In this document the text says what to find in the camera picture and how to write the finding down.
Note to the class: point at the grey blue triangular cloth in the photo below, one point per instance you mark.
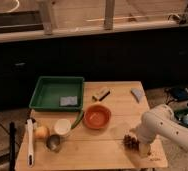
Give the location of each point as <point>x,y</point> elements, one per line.
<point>138,94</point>

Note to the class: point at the dark blue box on floor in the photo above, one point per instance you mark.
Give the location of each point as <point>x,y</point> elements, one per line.
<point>179,93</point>

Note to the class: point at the metal cup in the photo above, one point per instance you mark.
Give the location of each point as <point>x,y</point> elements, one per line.
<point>53,143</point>

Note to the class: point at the green bin with items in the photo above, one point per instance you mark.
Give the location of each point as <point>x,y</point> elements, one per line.
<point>187,118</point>

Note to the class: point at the green chili pepper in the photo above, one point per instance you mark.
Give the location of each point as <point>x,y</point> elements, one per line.
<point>78,119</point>

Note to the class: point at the grey blue sponge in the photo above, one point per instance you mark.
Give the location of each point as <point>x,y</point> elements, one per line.
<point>68,101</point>

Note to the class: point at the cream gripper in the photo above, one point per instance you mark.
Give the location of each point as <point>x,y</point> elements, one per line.
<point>144,150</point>

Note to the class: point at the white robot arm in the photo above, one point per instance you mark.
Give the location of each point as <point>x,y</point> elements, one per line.
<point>158,121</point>

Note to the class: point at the green plastic tray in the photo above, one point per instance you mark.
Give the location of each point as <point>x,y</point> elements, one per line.
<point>50,91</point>

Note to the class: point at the red bowl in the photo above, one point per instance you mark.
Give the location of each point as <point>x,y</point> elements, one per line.
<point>97,116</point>

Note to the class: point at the wooden black block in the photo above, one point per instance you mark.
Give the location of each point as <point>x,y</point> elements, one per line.
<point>101,94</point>

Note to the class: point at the white cup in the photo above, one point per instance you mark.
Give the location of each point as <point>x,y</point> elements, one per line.
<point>62,127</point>

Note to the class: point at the dark grape bunch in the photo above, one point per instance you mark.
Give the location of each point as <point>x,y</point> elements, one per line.
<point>131,142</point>

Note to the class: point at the black pole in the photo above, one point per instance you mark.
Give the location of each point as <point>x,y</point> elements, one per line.
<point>12,147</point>

